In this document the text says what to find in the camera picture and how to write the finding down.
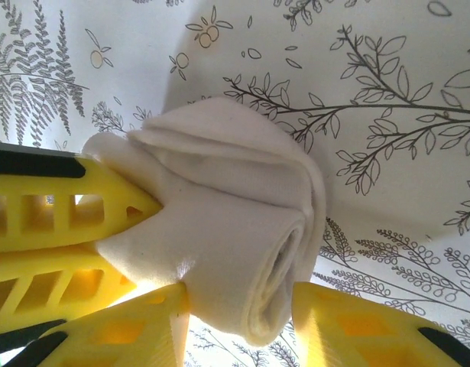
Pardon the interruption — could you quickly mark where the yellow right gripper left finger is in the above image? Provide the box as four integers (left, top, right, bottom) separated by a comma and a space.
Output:
0, 284, 190, 367

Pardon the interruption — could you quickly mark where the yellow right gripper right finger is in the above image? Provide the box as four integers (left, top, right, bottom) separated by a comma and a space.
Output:
291, 281, 470, 367

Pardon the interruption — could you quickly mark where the white sock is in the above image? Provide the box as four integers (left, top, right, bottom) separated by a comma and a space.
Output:
81, 95, 329, 349

